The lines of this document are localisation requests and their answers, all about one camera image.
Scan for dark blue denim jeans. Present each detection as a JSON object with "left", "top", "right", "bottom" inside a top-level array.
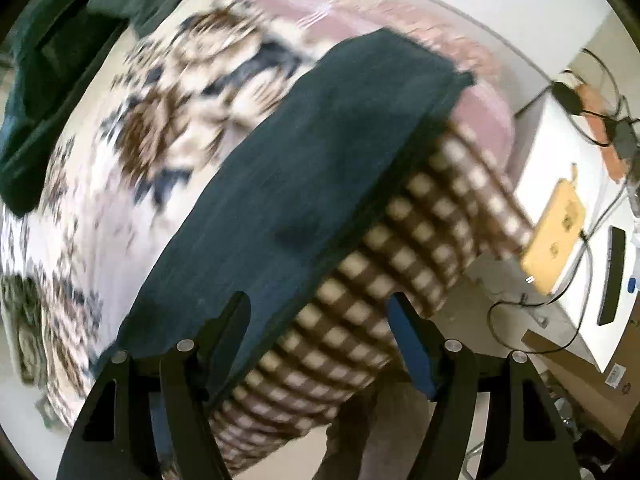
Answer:
[{"left": 100, "top": 36, "right": 473, "bottom": 386}]

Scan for brown cardboard box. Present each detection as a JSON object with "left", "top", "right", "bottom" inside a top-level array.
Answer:
[{"left": 521, "top": 306, "right": 639, "bottom": 444}]

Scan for white bedside cabinet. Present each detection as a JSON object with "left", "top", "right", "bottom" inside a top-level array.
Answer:
[{"left": 470, "top": 91, "right": 640, "bottom": 373}]

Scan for yellow phone case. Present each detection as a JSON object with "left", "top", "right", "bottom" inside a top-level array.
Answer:
[{"left": 520, "top": 164, "right": 586, "bottom": 295}]

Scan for black remote control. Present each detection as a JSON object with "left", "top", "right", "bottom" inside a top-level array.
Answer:
[{"left": 597, "top": 226, "right": 626, "bottom": 326}]

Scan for floral bed cover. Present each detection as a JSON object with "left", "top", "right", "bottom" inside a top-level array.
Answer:
[{"left": 0, "top": 0, "right": 536, "bottom": 478}]

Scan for dark teal plush blanket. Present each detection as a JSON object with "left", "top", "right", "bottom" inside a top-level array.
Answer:
[{"left": 1, "top": 0, "right": 181, "bottom": 217}]

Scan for black floor cable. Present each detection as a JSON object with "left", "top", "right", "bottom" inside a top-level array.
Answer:
[{"left": 487, "top": 46, "right": 640, "bottom": 361}]

